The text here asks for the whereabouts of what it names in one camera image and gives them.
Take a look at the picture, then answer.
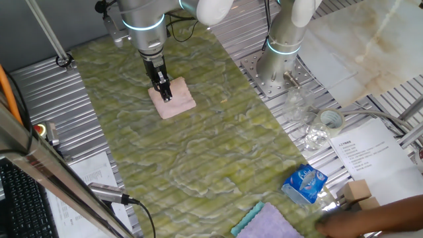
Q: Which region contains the purple cloth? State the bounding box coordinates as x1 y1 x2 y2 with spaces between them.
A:
236 202 305 238

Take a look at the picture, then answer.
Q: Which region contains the grey hose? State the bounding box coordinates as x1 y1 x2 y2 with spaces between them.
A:
340 110 423 146

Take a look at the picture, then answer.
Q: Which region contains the black camera cable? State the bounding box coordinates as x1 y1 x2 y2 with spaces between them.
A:
127 197 157 238

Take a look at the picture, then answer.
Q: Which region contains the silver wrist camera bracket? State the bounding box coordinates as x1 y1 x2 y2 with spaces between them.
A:
102 15 133 49

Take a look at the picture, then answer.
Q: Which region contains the printed table paper sheet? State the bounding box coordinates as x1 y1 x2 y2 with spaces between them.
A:
46 151 133 238

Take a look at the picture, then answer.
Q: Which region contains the aluminium pole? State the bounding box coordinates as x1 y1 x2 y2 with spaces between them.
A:
24 0 72 63

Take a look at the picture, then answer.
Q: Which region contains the thin black cable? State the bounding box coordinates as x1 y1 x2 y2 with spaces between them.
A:
0 71 34 156

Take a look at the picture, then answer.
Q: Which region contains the small cardboard box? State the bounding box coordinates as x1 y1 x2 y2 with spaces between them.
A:
336 179 373 204

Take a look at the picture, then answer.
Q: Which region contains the white marble pattern sheet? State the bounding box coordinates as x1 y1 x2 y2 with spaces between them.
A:
297 0 423 108

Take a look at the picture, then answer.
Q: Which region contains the white paper with text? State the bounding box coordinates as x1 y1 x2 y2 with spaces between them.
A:
330 118 423 206

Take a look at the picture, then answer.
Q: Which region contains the clear glass beaker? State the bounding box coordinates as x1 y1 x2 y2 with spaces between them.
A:
302 112 331 151
283 86 315 122

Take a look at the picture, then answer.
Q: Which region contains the red emergency stop button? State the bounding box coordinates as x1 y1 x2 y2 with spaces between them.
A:
32 122 47 138

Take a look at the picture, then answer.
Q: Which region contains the person's right hand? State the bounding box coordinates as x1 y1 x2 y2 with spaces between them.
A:
315 211 364 238

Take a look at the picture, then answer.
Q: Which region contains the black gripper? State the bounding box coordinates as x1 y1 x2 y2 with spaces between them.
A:
142 54 173 102

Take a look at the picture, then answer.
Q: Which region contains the grey metal camera box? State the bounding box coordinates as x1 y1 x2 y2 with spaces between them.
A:
44 120 60 146

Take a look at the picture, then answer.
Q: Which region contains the green marble pattern mat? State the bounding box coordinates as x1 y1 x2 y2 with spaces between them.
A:
70 13 327 238

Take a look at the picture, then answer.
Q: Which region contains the person's right forearm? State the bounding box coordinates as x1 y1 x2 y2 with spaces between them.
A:
358 194 423 236

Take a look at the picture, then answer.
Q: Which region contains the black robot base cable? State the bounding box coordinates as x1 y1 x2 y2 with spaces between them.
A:
262 0 272 52

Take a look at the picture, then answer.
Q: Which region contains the black keyboard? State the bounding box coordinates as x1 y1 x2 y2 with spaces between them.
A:
0 158 60 238

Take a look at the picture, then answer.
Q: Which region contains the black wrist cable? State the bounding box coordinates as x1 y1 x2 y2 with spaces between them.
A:
164 11 200 43

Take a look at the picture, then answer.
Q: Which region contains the silver ribbed camera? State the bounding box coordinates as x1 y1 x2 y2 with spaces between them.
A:
87 182 132 206

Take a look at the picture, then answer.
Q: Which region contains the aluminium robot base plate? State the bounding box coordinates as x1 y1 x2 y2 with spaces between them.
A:
240 50 315 99

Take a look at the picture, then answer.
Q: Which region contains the blue tissue pack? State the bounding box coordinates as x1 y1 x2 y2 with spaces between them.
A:
281 164 328 205

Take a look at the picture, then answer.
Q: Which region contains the teal cloth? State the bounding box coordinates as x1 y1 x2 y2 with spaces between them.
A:
230 200 266 237

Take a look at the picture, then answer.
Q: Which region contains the black ring at pole foot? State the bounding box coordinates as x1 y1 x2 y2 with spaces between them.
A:
55 52 74 69

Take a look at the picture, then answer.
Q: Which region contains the wooden block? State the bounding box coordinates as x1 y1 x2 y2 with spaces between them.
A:
350 196 381 212

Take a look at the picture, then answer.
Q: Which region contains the shiny metal frame bar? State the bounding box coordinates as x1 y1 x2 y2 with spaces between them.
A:
0 95 136 238

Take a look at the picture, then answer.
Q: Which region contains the orange tube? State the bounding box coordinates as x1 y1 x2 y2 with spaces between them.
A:
0 64 24 126

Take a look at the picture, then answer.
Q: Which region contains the pink fluffy cloth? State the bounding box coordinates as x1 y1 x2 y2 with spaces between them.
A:
147 76 197 120

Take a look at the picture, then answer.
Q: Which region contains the beige tape roll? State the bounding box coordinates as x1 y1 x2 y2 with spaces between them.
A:
313 107 346 136

